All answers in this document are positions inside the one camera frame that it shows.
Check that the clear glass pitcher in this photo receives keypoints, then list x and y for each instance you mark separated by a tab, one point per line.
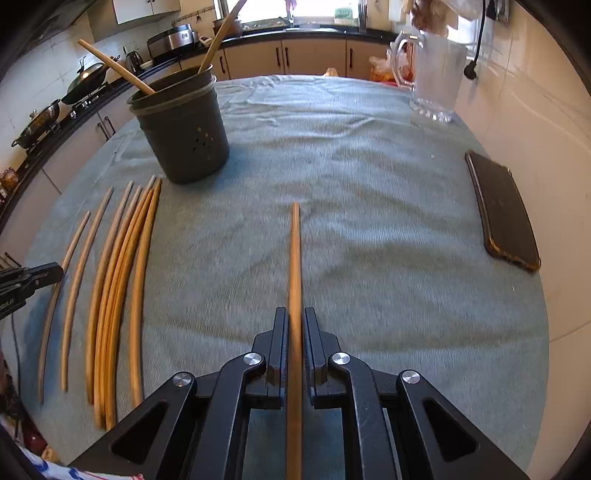
438	74

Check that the sink faucet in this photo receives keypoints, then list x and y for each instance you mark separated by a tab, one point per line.
291	16

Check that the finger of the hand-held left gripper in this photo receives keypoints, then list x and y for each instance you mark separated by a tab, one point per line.
44	274

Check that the orange and white plastic bag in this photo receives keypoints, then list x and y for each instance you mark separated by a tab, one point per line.
383	69

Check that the range hood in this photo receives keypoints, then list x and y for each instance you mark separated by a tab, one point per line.
55	23

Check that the green sponge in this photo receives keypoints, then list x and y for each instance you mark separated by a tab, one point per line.
344	14

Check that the kitchen window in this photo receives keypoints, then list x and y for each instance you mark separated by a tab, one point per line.
314	9

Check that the wooden chopstick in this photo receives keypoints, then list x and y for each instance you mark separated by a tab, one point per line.
295	258
221	34
115	68

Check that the steel rice cooker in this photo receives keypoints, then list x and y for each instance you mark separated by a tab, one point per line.
175	39

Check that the dark electric kettle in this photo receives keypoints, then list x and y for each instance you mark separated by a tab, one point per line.
134	60

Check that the dark grey chopstick holder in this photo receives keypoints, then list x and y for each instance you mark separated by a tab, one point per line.
184	138

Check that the phone in dark case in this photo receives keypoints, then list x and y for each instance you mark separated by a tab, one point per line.
503	212

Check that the striped clothing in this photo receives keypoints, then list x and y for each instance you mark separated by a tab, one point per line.
69	473

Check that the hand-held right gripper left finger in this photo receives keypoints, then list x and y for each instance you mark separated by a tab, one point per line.
284	350

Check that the black wok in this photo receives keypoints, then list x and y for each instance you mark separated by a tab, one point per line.
85	78

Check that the beige wall cabinets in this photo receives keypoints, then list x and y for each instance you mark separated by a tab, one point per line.
147	9

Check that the steel cooking pot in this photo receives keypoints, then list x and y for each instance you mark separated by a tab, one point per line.
39	122

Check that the group of wooden chopsticks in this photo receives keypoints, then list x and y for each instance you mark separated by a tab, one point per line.
104	323

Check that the brown hanging plastic bag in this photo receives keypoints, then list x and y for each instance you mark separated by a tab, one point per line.
434	16

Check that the brown clay pot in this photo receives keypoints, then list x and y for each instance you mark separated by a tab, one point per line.
231	25

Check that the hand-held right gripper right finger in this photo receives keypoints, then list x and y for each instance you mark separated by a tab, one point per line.
308	350

